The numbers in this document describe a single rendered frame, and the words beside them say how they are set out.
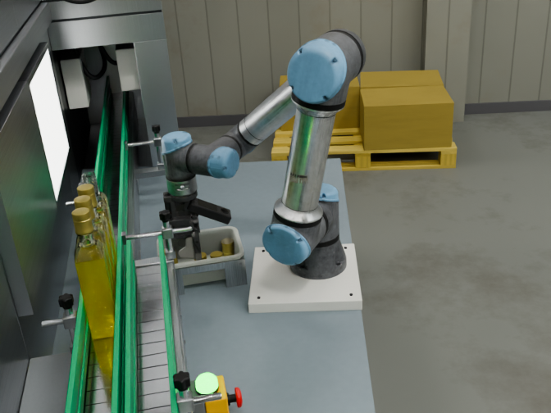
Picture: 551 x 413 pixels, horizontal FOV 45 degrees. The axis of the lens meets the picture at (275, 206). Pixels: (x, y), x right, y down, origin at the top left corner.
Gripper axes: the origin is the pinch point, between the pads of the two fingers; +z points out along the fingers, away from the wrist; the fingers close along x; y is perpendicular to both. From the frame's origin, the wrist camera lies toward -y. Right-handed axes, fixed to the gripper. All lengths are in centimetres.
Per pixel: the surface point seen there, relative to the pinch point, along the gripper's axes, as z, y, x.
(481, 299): 81, -119, -68
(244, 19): 2, -56, -329
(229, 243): 1.0, -8.6, -6.9
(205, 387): -4, 2, 56
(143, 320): -7.5, 13.7, 35.9
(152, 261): -7.9, 11.5, 12.4
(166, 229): -16.3, 7.0, 12.1
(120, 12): -53, 15, -73
